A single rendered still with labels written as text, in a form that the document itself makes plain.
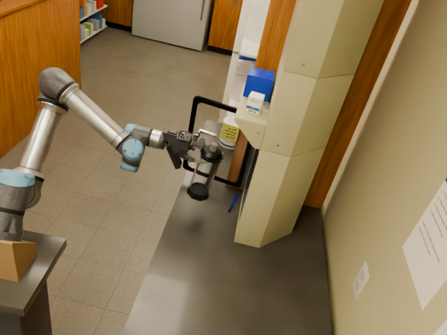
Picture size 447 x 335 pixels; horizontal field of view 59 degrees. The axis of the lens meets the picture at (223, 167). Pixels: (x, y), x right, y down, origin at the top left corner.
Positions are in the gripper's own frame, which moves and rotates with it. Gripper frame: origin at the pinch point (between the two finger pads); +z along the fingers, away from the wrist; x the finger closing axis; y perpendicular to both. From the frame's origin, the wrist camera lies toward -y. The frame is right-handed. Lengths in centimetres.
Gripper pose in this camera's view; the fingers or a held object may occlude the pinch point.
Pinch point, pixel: (208, 157)
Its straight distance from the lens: 163.5
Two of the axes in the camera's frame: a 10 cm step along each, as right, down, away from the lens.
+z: 9.7, 2.5, 0.0
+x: 1.4, -5.4, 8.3
